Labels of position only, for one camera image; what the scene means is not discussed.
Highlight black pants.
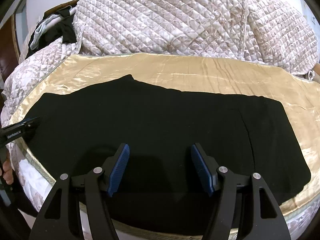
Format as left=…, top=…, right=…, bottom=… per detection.
left=23, top=75, right=311, bottom=236

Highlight left hand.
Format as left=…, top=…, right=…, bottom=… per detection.
left=1, top=152, right=14, bottom=185

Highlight white floral mattress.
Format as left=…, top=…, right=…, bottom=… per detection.
left=8, top=139, right=319, bottom=239

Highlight dark clothes pile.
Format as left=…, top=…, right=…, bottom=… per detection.
left=25, top=5, right=76, bottom=58

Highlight golden satin bed sheet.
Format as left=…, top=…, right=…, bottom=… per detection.
left=1, top=53, right=319, bottom=218

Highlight quilted floral comforter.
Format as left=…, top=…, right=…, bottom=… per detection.
left=0, top=0, right=320, bottom=120

